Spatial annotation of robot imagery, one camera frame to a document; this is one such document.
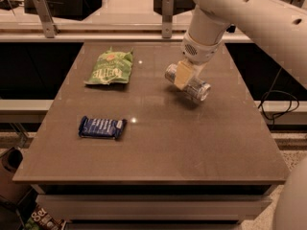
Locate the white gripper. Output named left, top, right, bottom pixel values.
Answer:
left=174, top=32, right=223, bottom=90

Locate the silver redbull can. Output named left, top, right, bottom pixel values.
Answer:
left=165, top=63, right=211, bottom=102

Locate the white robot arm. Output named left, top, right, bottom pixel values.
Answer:
left=177, top=0, right=307, bottom=230

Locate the green chip bag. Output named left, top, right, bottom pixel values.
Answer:
left=84, top=48, right=133, bottom=85

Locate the blue snack bar wrapper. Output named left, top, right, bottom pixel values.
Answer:
left=79, top=116, right=127, bottom=139

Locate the black box on floor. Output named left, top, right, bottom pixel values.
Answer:
left=23, top=0, right=104, bottom=21

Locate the grey table drawer base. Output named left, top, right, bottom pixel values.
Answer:
left=36, top=194, right=272, bottom=223

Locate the brown bin with hole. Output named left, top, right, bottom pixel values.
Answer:
left=0, top=148, right=31, bottom=203

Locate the colourful snack box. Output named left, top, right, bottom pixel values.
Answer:
left=24, top=205, right=66, bottom=230

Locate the middle metal rail bracket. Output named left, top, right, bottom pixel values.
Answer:
left=161, top=0, right=174, bottom=38

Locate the metal rail bracket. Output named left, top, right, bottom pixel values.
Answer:
left=291, top=0, right=305, bottom=9
left=33, top=0, right=58, bottom=38
left=161, top=0, right=174, bottom=38

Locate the black cable on floor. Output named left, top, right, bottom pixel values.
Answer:
left=257, top=67, right=300, bottom=127

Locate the right metal rail bracket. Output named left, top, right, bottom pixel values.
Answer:
left=291, top=0, right=305, bottom=9

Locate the left metal rail bracket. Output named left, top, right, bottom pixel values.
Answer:
left=33, top=0, right=58, bottom=38

